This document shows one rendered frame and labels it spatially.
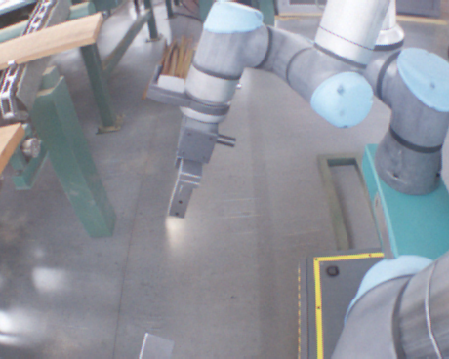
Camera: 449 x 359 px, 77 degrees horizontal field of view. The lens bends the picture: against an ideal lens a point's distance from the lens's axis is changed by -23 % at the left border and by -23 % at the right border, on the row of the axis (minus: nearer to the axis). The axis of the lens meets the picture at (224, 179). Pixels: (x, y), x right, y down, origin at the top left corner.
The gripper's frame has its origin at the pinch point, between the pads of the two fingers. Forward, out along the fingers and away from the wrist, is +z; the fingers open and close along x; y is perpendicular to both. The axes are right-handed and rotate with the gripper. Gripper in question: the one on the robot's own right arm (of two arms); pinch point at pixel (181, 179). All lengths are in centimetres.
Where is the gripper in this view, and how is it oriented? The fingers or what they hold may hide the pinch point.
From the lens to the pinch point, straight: 61.6
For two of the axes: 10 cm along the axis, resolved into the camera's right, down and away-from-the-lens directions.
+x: -0.4, -5.8, 8.2
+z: -3.0, 7.9, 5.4
